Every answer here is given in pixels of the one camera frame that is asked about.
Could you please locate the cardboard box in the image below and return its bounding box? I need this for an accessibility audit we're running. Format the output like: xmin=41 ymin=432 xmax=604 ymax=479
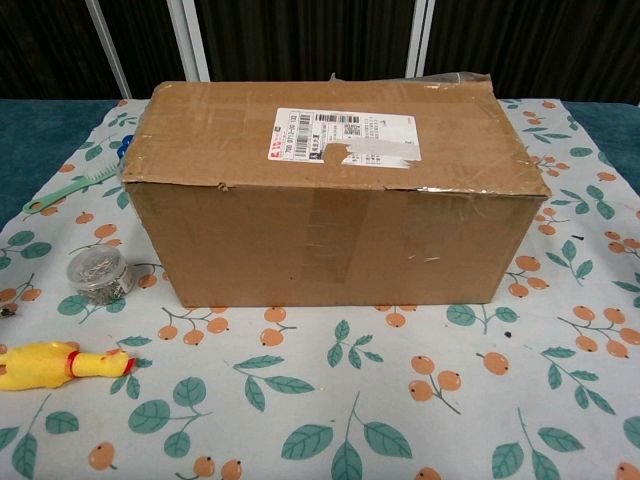
xmin=118 ymin=71 xmax=552 ymax=309

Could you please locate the floral fruit print tablecloth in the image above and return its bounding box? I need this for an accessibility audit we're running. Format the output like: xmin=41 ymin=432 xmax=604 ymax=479
xmin=0 ymin=97 xmax=640 ymax=480

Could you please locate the blue building block toy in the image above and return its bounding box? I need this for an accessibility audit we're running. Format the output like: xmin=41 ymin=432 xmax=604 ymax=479
xmin=113 ymin=133 xmax=135 ymax=162

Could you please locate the clear round pin container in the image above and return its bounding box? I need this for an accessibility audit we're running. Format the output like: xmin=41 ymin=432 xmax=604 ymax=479
xmin=66 ymin=244 xmax=134 ymax=306

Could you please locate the green plastic comb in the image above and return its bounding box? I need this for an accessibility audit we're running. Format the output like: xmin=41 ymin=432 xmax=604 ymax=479
xmin=22 ymin=164 xmax=121 ymax=216

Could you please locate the yellow rubber chicken toy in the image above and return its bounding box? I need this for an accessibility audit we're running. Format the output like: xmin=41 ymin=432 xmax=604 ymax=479
xmin=0 ymin=340 xmax=136 ymax=391

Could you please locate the wide white frame post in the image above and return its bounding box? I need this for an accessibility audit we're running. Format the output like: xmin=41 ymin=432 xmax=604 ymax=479
xmin=167 ymin=0 xmax=211 ymax=84
xmin=405 ymin=0 xmax=436 ymax=80

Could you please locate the thin white frame post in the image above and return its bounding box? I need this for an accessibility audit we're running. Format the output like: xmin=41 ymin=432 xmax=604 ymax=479
xmin=97 ymin=0 xmax=134 ymax=99

